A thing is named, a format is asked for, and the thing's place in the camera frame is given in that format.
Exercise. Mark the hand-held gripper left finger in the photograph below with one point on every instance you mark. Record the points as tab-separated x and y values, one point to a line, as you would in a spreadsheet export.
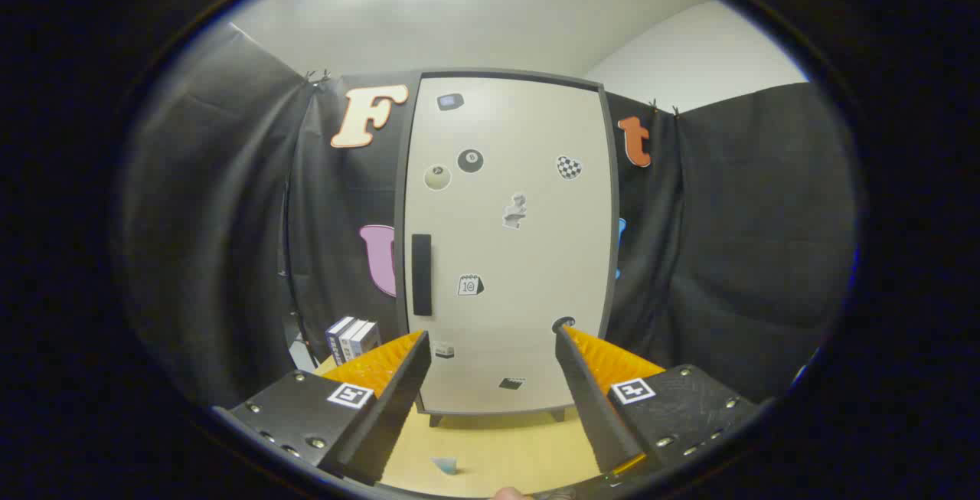
398	400

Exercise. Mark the grey cabinet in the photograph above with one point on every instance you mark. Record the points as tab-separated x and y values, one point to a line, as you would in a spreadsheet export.
398	201

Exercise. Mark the dark blue book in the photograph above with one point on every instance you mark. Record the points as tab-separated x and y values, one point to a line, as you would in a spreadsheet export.
334	343

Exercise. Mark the small blue white pouch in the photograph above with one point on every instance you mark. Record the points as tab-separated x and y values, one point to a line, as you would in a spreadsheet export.
446	465

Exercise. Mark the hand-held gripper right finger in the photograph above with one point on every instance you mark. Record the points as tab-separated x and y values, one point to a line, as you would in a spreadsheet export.
589	408

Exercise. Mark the black backdrop cloth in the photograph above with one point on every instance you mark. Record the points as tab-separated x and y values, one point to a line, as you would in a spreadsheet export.
214	217

